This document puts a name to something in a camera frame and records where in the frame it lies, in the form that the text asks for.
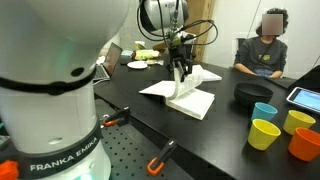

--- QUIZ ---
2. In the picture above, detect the seated person dark sweater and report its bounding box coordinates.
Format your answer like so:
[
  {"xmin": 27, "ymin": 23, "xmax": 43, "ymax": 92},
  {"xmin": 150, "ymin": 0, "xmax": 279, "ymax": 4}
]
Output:
[{"xmin": 234, "ymin": 8, "xmax": 289, "ymax": 78}]

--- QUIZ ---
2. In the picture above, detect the tablet with white frame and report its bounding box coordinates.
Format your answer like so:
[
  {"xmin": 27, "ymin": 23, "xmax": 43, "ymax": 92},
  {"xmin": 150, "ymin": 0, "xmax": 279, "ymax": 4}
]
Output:
[{"xmin": 286, "ymin": 87, "xmax": 320, "ymax": 114}]

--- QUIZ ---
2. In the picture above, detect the white round plate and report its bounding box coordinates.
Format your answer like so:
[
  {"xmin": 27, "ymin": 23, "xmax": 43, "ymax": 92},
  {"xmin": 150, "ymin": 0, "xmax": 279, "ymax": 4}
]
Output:
[{"xmin": 127, "ymin": 61, "xmax": 148, "ymax": 69}]

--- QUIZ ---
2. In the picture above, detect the orange black clamp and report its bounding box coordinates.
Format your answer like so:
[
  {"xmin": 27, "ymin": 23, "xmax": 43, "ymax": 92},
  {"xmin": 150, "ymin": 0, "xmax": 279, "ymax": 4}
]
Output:
[
  {"xmin": 146, "ymin": 139, "xmax": 177, "ymax": 176},
  {"xmin": 102, "ymin": 107, "xmax": 131, "ymax": 127}
]

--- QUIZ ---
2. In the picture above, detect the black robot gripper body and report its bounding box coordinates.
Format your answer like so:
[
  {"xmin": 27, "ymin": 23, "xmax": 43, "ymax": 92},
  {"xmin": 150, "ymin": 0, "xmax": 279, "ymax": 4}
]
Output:
[{"xmin": 167, "ymin": 33, "xmax": 195, "ymax": 71}]

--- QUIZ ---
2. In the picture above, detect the orange cover white book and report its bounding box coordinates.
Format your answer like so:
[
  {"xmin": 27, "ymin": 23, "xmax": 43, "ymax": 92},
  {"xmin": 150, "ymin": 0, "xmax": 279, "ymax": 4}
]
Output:
[{"xmin": 140, "ymin": 65, "xmax": 222, "ymax": 120}]

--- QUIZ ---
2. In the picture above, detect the black perforated breadboard plate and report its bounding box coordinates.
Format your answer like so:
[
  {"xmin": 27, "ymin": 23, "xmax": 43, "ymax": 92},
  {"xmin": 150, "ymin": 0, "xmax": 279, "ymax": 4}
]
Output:
[{"xmin": 101, "ymin": 123, "xmax": 193, "ymax": 180}]

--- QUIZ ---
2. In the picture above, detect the black bowl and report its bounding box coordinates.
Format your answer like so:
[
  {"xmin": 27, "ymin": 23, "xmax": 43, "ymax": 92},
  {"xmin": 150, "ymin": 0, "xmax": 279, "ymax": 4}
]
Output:
[{"xmin": 234, "ymin": 83, "xmax": 273, "ymax": 107}]

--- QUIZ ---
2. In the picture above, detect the blue cup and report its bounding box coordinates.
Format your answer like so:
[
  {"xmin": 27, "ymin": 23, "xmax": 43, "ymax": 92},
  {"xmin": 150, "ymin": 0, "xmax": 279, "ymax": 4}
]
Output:
[{"xmin": 251, "ymin": 102, "xmax": 278, "ymax": 121}]

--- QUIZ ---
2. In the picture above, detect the orange cup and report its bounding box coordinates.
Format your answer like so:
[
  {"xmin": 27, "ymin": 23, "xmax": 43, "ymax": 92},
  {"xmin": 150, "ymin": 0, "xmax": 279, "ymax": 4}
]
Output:
[{"xmin": 288, "ymin": 127, "xmax": 320, "ymax": 162}]

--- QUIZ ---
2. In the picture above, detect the yellow-green cup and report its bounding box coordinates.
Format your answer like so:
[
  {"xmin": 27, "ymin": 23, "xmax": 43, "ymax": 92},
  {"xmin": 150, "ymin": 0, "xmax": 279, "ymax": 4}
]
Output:
[{"xmin": 248, "ymin": 119, "xmax": 281, "ymax": 151}]

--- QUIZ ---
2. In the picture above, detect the laptop computer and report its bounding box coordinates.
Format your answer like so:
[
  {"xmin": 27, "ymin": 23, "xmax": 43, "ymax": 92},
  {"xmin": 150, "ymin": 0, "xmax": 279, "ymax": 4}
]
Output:
[{"xmin": 94, "ymin": 43, "xmax": 122, "ymax": 81}]

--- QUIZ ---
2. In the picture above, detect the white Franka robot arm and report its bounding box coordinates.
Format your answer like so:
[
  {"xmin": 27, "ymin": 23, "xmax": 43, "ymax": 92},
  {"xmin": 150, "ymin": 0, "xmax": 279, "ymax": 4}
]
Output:
[{"xmin": 0, "ymin": 0, "xmax": 130, "ymax": 180}]

